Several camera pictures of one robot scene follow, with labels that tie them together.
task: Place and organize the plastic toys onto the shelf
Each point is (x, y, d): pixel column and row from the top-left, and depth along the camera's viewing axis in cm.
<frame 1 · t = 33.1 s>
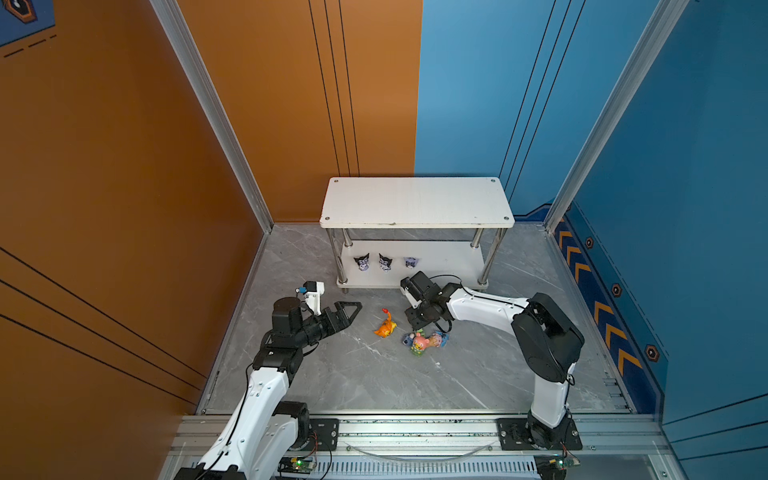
left hand: (353, 308, 79), fingers open
right hand: (412, 317, 93), fingers open
orange fox toy: (387, 326, 91), point 4 cm above the table
black purple kuromi figure: (363, 262, 96), point 12 cm above the table
black kuromi figure: (385, 263, 97), point 11 cm above the table
purple eared figure toy: (410, 262, 99), point 10 cm above the table
green truck pink top: (420, 333, 88), point 4 cm above the table
pink pig toy: (420, 342, 85), point 6 cm above the table
grey donkey toy: (408, 339, 89), point 3 cm above the table
blue small toy: (445, 337, 89), point 3 cm above the table

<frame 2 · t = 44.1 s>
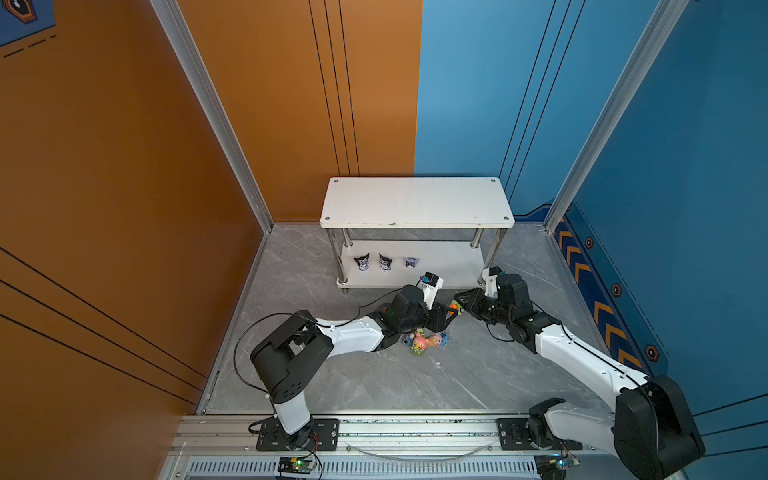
left hand: (454, 309, 83), fingers open
right hand: (453, 298, 84), fingers closed
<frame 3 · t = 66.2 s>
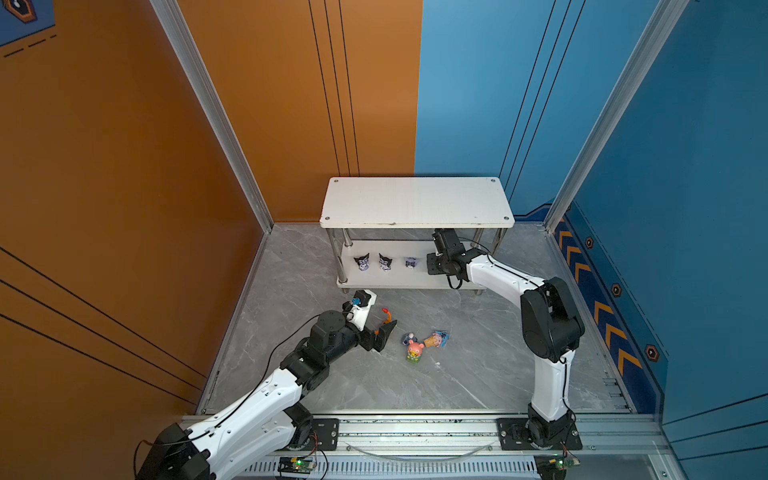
left hand: (382, 310, 78), fingers open
right hand: (431, 262, 98), fingers closed
pink pig toy: (414, 351, 84), point 5 cm above the table
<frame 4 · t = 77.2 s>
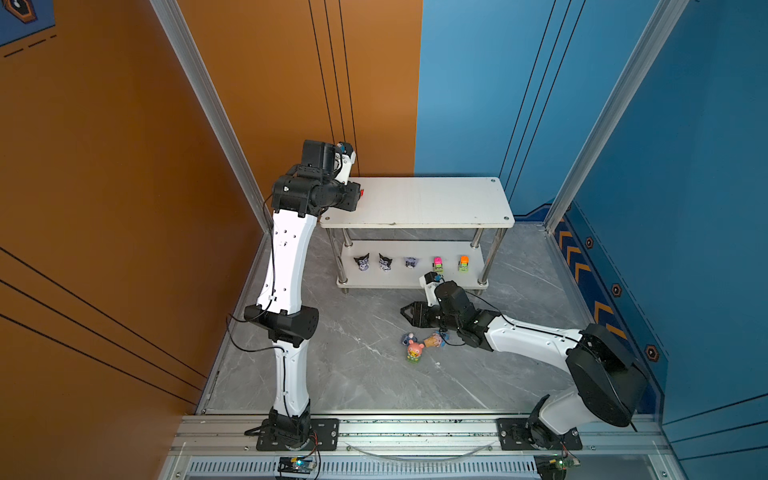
left hand: (351, 187, 76), fingers open
right hand: (402, 313, 84), fingers open
green truck orange top: (463, 264, 100), point 9 cm above the table
